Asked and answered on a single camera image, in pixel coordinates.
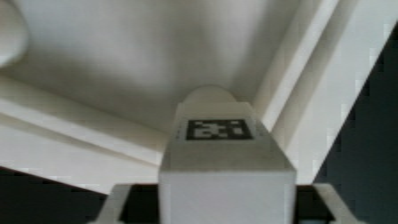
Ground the white square tabletop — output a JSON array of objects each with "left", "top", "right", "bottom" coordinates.
[{"left": 0, "top": 0, "right": 398, "bottom": 192}]

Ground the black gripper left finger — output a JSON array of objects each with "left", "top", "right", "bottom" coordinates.
[{"left": 87, "top": 184, "right": 160, "bottom": 224}]

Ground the white table leg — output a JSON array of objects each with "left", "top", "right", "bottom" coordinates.
[{"left": 158, "top": 86, "right": 297, "bottom": 224}]

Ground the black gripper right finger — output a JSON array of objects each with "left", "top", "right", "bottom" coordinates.
[{"left": 293, "top": 184, "right": 366, "bottom": 224}]

